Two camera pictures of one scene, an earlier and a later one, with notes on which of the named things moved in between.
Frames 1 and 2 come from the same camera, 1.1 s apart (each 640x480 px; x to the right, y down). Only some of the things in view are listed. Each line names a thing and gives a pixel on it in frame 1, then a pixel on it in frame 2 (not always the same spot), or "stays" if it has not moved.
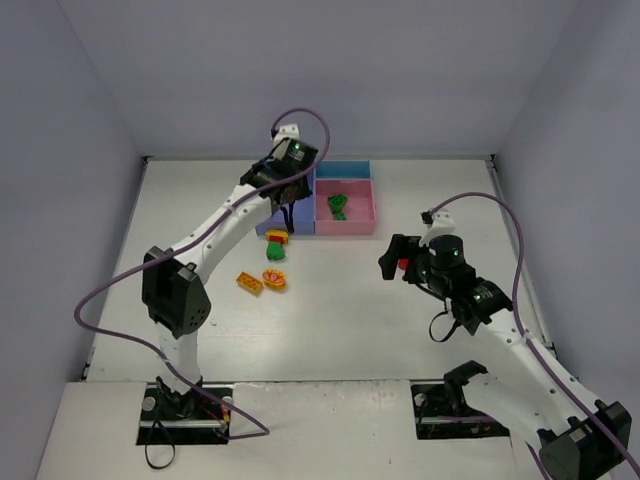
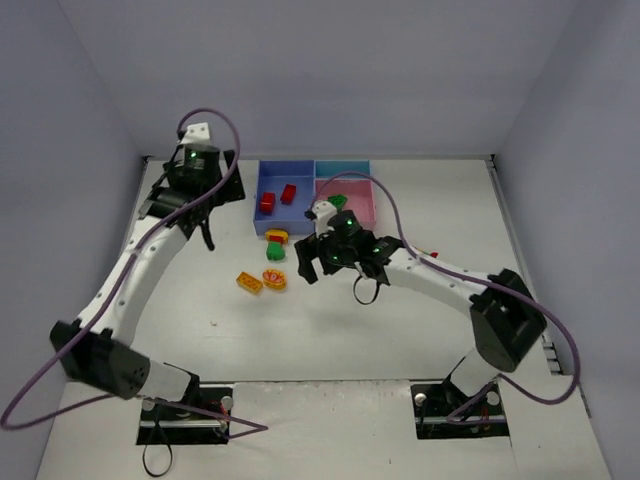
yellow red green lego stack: x=274 y=247 stays
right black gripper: x=396 y=257 to x=312 y=252
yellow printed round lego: x=274 y=279 stays
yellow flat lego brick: x=250 y=283 stays
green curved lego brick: x=336 y=202 stays
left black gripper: x=293 y=195 to x=220 y=189
